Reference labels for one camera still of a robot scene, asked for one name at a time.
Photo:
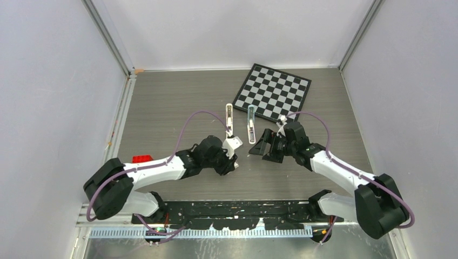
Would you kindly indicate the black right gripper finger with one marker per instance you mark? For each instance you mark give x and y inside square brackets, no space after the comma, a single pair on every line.
[258,148]
[267,135]

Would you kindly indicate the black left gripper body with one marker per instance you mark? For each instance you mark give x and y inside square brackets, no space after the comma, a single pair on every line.
[221,162]

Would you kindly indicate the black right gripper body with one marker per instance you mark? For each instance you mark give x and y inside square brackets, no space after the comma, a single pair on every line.
[280,147]

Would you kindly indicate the light blue white stapler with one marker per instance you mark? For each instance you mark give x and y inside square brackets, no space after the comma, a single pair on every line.
[250,124]

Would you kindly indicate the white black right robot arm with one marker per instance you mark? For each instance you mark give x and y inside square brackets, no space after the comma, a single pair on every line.
[374,201]

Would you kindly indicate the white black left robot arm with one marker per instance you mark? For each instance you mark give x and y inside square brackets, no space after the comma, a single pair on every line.
[115,186]

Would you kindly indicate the black white chessboard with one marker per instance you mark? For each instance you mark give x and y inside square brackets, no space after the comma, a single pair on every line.
[272,92]

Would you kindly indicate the colourful wooden toy car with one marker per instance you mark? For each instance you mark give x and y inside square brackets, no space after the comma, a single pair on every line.
[141,158]

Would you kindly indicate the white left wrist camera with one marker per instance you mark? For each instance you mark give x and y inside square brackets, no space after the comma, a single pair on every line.
[230,144]

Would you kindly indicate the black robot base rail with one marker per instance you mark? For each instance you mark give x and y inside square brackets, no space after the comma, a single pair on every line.
[237,214]

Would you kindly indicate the right aluminium corner post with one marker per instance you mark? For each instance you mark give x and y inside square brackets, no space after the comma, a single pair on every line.
[364,26]

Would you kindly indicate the aluminium corner post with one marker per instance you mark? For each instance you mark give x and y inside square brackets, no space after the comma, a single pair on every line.
[104,22]
[364,26]

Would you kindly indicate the left aluminium corner post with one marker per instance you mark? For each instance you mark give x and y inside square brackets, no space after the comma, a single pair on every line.
[104,22]

